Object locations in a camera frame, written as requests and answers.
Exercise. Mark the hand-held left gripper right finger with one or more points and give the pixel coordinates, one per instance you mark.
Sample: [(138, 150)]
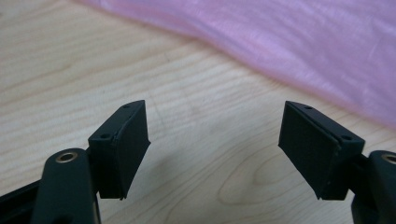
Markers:
[(314, 152)]

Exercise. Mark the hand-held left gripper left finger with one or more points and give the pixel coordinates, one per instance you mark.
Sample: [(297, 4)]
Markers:
[(120, 155)]

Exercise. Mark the pink plastic bag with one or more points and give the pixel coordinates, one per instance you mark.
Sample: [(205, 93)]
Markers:
[(280, 40)]

